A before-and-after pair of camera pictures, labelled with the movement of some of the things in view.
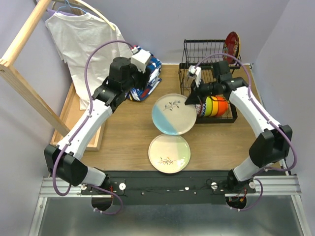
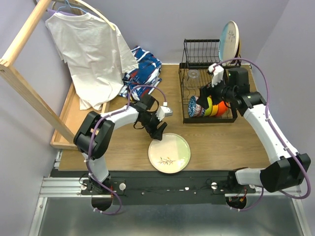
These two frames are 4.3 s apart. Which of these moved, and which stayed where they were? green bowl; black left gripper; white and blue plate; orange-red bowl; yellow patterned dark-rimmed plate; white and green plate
Moved: white and blue plate; black left gripper
Stayed: yellow patterned dark-rimmed plate; green bowl; orange-red bowl; white and green plate
